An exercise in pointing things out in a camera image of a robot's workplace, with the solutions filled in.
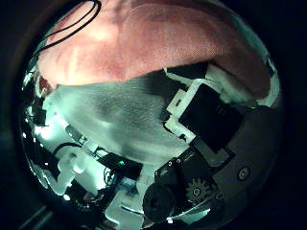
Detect pink cloth garment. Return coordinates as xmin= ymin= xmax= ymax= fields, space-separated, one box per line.
xmin=36 ymin=0 xmax=272 ymax=100

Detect black looped hand cable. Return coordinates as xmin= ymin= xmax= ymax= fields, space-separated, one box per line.
xmin=32 ymin=0 xmax=103 ymax=58

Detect black box with green light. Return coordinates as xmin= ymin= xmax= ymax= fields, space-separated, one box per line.
xmin=95 ymin=149 xmax=143 ymax=180

